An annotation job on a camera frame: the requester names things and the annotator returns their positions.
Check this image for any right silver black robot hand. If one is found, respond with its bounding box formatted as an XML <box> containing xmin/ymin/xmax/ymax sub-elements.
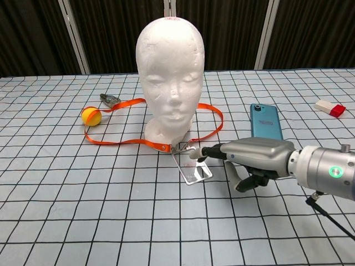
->
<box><xmin>189</xmin><ymin>137</ymin><xmax>296</xmax><ymax>193</ymax></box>

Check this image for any clear plastic badge holder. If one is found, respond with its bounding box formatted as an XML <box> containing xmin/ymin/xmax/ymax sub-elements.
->
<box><xmin>171</xmin><ymin>141</ymin><xmax>213</xmax><ymax>186</ymax></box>

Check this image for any orange lanyard strap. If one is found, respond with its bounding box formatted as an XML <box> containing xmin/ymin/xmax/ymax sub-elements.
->
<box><xmin>84</xmin><ymin>98</ymin><xmax>224</xmax><ymax>152</ymax></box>

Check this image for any white foam mannequin head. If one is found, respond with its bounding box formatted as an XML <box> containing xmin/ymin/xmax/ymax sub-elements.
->
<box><xmin>135</xmin><ymin>16</ymin><xmax>205</xmax><ymax>147</ymax></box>

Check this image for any teal blue smartphone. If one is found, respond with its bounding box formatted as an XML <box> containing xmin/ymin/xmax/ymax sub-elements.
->
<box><xmin>250</xmin><ymin>103</ymin><xmax>284</xmax><ymax>141</ymax></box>

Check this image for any white box with red end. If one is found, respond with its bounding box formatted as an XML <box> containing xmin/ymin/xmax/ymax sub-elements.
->
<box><xmin>315</xmin><ymin>99</ymin><xmax>347</xmax><ymax>119</ymax></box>

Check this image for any red and yellow ball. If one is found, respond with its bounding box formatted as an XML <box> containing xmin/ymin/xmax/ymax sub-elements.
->
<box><xmin>81</xmin><ymin>107</ymin><xmax>103</xmax><ymax>127</ymax></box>

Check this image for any blue grid checkered tablecloth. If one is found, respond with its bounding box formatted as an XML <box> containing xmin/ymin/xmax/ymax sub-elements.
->
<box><xmin>0</xmin><ymin>68</ymin><xmax>355</xmax><ymax>266</ymax></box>

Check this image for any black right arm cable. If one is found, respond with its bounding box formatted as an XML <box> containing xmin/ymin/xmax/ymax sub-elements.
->
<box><xmin>305</xmin><ymin>191</ymin><xmax>355</xmax><ymax>242</ymax></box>

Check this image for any black screen panel white frame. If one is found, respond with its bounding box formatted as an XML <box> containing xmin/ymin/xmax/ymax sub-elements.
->
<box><xmin>255</xmin><ymin>0</ymin><xmax>355</xmax><ymax>70</ymax></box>
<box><xmin>165</xmin><ymin>0</ymin><xmax>279</xmax><ymax>72</ymax></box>
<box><xmin>0</xmin><ymin>0</ymin><xmax>90</xmax><ymax>78</ymax></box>
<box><xmin>59</xmin><ymin>0</ymin><xmax>173</xmax><ymax>75</ymax></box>

